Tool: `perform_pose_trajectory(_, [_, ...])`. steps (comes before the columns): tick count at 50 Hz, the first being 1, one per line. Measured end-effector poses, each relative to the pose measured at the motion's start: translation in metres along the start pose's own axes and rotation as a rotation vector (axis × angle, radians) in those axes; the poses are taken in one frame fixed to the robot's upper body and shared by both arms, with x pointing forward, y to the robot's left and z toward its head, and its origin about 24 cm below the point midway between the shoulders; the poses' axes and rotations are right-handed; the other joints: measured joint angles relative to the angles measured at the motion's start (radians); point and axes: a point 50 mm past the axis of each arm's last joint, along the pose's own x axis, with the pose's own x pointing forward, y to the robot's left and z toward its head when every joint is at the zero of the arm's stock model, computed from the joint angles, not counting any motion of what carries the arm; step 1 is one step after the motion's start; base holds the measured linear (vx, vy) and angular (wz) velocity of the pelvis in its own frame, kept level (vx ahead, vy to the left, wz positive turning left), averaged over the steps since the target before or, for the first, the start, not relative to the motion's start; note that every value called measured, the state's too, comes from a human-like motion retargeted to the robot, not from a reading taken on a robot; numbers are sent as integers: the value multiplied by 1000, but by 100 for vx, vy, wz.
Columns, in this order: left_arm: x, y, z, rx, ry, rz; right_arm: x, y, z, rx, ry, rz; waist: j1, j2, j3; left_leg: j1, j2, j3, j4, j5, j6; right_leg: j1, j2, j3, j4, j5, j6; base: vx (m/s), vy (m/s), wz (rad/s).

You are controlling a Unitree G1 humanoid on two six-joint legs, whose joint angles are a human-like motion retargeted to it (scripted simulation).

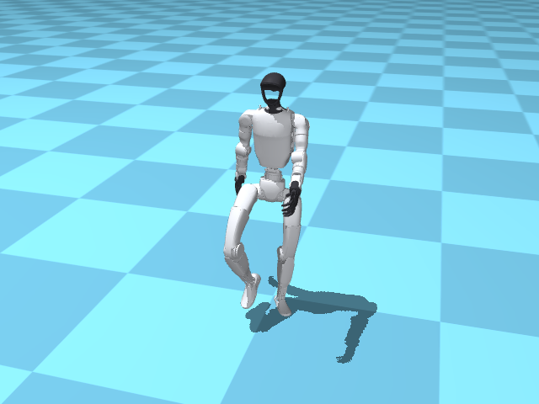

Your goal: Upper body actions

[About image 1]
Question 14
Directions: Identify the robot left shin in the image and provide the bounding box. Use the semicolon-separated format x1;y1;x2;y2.
276;257;295;301

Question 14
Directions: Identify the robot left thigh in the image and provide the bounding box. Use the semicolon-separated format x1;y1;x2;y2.
277;188;302;263

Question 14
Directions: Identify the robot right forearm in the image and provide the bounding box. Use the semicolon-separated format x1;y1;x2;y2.
235;147;248;179

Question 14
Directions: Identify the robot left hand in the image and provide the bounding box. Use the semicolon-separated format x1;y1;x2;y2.
281;181;301;217

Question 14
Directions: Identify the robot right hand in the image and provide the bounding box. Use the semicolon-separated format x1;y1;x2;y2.
235;175;244;194

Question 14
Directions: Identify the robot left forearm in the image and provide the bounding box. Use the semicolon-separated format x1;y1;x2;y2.
289;151;307;191

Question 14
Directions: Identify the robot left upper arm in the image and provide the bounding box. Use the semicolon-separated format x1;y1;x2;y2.
291;114;310;164

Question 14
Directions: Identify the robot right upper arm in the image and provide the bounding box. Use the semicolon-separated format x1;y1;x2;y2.
236;109;256;157

